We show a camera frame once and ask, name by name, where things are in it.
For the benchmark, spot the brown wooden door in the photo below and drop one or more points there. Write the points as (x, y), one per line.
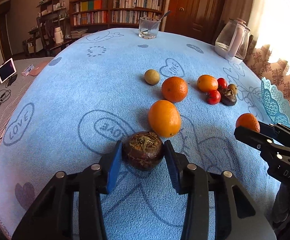
(194, 18)

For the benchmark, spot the tan round longan fruit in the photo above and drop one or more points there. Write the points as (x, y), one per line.
(152, 77)

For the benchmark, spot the clear drinking glass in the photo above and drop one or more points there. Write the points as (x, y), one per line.
(150, 35)

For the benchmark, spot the white tablet on stand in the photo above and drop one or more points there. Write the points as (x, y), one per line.
(8, 72)

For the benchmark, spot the dark wooden side shelf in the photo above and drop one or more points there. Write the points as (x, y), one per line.
(52, 16)

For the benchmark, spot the small brown longan fruit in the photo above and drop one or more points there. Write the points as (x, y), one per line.
(234, 88)

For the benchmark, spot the glass kettle white handle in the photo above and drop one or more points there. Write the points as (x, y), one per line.
(232, 42)

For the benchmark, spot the small mandarin orange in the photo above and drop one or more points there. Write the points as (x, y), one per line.
(248, 121)

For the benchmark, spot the blue love print tablecloth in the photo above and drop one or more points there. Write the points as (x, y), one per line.
(93, 94)

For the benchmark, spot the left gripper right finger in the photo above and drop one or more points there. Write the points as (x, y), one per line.
(237, 215)

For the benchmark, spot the patterned beige curtain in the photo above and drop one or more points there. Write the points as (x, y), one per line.
(278, 72)

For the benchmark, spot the round orange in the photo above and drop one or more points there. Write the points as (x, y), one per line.
(174, 89)

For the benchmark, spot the dark brown water chestnut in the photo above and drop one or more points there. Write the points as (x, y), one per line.
(143, 150)

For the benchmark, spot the white thermos flask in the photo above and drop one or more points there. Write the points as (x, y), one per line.
(58, 35)

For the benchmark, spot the large oval orange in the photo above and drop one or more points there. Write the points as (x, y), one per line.
(164, 119)

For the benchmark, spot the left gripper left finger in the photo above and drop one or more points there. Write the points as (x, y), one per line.
(50, 216)

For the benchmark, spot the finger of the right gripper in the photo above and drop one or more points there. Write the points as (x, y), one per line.
(276, 131)
(257, 140)

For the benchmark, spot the red cherry tomato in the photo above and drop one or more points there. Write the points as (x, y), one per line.
(222, 83)
(213, 97)

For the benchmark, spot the wooden bookshelf with books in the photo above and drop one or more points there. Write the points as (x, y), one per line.
(94, 14)

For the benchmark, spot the spoon in glass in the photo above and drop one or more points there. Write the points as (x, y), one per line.
(151, 23)

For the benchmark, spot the light blue lattice basket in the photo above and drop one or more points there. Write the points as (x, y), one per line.
(276, 106)

